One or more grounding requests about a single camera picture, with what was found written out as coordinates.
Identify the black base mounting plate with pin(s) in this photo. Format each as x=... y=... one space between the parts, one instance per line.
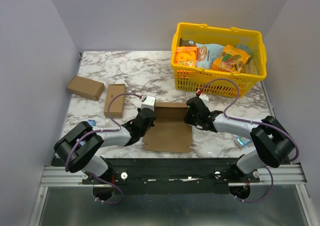
x=154 y=176

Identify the blue box left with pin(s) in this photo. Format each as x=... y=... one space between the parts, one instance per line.
x=92 y=123

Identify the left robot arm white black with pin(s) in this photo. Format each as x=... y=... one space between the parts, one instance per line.
x=78 y=147

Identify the orange snack bag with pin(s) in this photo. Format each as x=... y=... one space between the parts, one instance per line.
x=231 y=60

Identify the light blue snack bag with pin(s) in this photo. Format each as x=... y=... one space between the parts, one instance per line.
x=207 y=54

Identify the cardboard box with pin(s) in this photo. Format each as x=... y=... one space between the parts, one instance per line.
x=117 y=107
x=170 y=133
x=86 y=88

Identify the blue box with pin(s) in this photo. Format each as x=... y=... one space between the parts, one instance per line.
x=92 y=123
x=242 y=141

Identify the green scouring pad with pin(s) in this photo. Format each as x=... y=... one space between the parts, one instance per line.
x=245 y=48

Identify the dark brown snack packet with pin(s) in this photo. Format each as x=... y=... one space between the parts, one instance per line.
x=186 y=43

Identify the blue box right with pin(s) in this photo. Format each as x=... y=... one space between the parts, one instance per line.
x=242 y=141

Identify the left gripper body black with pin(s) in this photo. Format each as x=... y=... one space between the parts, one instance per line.
x=143 y=132

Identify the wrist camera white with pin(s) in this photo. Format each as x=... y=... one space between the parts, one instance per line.
x=148 y=102
x=203 y=97

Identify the orange Daddy snack box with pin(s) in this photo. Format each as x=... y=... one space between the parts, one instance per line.
x=186 y=56

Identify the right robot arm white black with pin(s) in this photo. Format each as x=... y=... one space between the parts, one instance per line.
x=272 y=142

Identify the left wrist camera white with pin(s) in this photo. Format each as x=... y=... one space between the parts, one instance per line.
x=148 y=102

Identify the folded cardboard box upright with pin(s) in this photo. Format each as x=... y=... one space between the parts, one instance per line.
x=117 y=107

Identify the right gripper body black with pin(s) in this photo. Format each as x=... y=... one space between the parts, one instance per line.
x=189 y=117

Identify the yellow plastic shopping basket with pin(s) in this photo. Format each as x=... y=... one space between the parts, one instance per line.
x=217 y=82

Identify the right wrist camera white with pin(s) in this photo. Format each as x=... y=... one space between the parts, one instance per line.
x=203 y=97

